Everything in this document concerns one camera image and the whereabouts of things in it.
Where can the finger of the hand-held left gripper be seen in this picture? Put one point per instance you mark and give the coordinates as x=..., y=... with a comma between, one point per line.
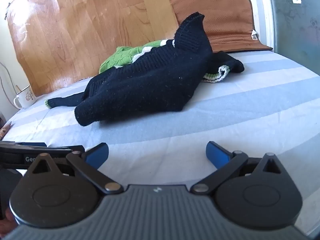
x=65, y=147

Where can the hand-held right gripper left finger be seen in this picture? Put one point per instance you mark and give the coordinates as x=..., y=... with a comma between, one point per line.
x=96, y=156

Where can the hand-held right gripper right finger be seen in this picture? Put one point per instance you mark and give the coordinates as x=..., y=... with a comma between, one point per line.
x=217, y=155

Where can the black and green knit sweater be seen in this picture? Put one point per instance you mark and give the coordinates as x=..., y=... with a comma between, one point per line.
x=150, y=80

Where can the person's left hand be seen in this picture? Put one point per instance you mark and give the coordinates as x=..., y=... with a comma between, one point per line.
x=6, y=223

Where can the brown snack packet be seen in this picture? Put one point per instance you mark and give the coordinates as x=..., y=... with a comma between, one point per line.
x=5, y=130

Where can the blue striped bed sheet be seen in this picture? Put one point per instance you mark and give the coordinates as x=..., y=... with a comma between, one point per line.
x=175, y=125

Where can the white enamel mug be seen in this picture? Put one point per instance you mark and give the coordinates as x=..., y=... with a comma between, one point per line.
x=26, y=100

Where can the wooden spoon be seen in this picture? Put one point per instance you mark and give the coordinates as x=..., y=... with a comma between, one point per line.
x=18, y=88

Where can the wooden headboard panel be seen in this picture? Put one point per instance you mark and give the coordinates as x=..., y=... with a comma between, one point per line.
x=75, y=30

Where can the brown seat cushion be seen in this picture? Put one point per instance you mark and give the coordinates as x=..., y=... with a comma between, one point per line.
x=225, y=12

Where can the frosted glass window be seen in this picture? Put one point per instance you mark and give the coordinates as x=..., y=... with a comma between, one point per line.
x=295, y=30

